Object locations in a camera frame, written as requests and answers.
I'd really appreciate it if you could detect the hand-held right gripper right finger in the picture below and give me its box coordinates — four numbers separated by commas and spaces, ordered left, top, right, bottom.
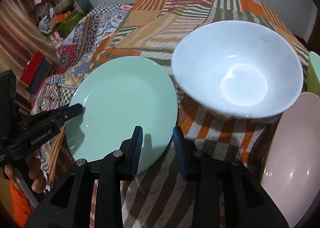
173, 126, 290, 228

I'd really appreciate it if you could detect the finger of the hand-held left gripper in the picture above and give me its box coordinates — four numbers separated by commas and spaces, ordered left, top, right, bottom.
31, 105, 72, 120
17, 103, 84, 133

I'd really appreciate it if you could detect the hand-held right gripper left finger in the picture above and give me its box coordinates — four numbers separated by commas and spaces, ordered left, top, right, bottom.
24, 125, 144, 228

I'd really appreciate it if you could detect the green plate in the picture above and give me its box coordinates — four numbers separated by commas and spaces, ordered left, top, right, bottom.
65, 56, 179, 175

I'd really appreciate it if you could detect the white bowl with dark spots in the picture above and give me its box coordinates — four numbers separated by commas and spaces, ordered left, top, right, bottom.
171, 20, 304, 125

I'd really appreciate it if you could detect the pink bowl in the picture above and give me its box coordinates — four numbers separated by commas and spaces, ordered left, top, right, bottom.
260, 91, 320, 228

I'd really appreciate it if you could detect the green bowl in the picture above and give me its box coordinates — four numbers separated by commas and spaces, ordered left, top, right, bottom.
307, 51, 320, 93

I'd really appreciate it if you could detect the person's left hand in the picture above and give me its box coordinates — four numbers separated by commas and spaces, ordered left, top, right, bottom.
4, 150, 48, 193

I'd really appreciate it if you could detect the navy box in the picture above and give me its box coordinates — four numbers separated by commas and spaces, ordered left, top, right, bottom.
26, 61, 57, 93

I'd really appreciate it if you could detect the red box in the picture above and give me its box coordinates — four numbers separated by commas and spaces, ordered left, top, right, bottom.
19, 50, 50, 88

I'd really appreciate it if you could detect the pink bunny toy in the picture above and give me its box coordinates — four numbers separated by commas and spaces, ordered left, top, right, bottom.
50, 31, 63, 43

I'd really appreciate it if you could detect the patterned checkered quilt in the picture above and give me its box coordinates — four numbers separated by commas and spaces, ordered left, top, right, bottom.
31, 3, 135, 176

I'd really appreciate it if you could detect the striped brown curtain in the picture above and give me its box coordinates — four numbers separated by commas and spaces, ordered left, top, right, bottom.
0, 0, 60, 81

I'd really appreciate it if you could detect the green storage box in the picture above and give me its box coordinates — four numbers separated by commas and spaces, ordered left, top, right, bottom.
59, 10, 85, 34

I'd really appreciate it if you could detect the pile of toys and clutter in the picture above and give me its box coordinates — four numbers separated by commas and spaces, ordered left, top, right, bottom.
32, 0, 60, 33

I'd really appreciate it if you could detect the orange striped patchwork blanket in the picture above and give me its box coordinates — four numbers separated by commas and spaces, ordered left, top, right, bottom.
47, 0, 310, 228

